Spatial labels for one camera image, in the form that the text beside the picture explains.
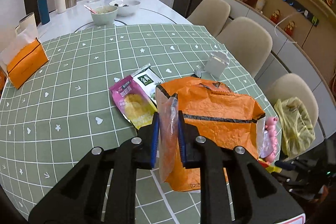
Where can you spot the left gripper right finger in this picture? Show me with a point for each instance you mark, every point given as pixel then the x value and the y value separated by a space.
pixel 235 188

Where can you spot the pink pig toy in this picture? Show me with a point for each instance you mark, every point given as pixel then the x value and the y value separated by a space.
pixel 267 143

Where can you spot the orange snack bag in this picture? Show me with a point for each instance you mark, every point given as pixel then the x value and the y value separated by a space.
pixel 227 118

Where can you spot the white mug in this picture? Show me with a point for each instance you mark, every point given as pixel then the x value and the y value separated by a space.
pixel 27 22

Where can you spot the beige chair near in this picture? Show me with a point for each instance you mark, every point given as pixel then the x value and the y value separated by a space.
pixel 291 85

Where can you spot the wooden wall shelf cabinet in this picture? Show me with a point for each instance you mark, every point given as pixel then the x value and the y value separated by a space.
pixel 283 3

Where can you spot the orange tissue box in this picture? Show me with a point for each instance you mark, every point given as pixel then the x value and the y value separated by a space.
pixel 23 56

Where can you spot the yellow trash bag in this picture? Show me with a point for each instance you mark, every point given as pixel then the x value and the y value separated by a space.
pixel 297 129

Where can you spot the beige chair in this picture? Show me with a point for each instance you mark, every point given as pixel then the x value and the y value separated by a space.
pixel 291 85
pixel 248 42
pixel 212 14

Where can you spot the blue bottle left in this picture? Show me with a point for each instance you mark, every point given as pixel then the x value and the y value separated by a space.
pixel 43 11

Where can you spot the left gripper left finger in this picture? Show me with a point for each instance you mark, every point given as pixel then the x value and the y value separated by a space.
pixel 100 188

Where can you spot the green white milk pouch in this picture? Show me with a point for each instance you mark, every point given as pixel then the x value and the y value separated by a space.
pixel 147 80

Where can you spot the beige chair far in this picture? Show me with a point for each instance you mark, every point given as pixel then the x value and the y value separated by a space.
pixel 212 14

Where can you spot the green bowl with spoon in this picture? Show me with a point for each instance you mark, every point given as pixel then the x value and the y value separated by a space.
pixel 103 15

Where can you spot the green checked tablecloth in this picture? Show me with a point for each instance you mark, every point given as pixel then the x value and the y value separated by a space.
pixel 65 108

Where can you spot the white bowl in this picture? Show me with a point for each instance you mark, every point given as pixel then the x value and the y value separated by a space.
pixel 126 7

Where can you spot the beige chair middle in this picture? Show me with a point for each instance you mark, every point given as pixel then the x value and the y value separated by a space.
pixel 248 42

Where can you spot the purple chip bag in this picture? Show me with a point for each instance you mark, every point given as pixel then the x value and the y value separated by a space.
pixel 133 103

